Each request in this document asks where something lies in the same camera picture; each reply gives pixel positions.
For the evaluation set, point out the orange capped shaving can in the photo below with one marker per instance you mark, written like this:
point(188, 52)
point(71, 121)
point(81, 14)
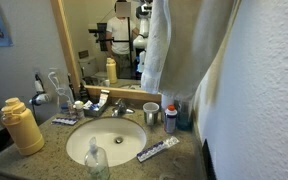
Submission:
point(170, 121)

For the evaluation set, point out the blue round container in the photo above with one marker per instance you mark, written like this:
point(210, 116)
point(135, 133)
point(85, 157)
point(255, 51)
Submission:
point(64, 107)

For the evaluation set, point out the white toothpaste tube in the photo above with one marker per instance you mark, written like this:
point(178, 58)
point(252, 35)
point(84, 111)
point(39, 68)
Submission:
point(104, 98)

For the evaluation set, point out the small black bottle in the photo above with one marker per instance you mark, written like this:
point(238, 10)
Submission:
point(84, 95)

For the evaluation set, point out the clear soap pump dispenser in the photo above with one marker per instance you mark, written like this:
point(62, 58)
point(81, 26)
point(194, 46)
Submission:
point(97, 163)

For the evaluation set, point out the white oval sink basin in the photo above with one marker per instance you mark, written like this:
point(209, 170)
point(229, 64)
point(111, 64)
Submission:
point(100, 140)

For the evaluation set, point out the short weekly pill organizer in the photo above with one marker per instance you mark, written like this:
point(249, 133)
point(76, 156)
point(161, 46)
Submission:
point(64, 121)

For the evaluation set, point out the small white capped bottle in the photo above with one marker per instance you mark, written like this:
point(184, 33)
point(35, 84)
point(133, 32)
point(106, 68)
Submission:
point(79, 110)

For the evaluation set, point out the cream yellow water bottle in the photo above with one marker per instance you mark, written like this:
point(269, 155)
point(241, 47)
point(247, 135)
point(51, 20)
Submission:
point(24, 133)

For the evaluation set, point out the white wall hair dryer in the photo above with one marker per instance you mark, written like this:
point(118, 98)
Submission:
point(40, 98)

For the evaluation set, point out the white terry towel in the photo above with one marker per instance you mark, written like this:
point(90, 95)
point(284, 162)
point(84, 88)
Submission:
point(184, 50)

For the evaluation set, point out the grey toiletry tray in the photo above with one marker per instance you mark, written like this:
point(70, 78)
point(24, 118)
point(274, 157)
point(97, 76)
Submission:
point(95, 112)

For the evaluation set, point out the chrome sink faucet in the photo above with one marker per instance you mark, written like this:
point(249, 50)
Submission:
point(120, 107)

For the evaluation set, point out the blue mouthwash bottle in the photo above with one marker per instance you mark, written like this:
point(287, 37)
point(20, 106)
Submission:
point(184, 120)

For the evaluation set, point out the grey ceramic mug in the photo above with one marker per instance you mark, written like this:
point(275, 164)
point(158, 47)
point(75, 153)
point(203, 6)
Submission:
point(150, 115)

